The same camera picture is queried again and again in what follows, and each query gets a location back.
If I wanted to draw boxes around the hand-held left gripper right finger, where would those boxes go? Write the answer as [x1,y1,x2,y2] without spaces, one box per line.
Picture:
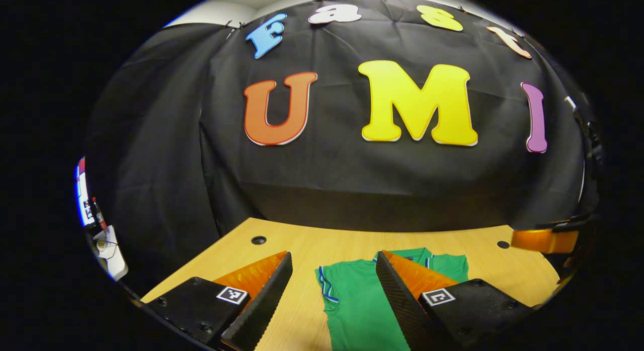
[375,250,536,351]

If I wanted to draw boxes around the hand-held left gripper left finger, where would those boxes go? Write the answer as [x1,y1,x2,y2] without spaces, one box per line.
[142,251,294,351]

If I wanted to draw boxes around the green T-shirt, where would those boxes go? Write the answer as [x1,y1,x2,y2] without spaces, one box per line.
[315,247,469,351]

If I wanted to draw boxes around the bright white blue panel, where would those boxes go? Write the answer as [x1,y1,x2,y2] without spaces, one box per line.
[74,157,96,227]

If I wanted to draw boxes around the white device with cable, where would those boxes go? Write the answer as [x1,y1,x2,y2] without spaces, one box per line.
[95,225,129,282]

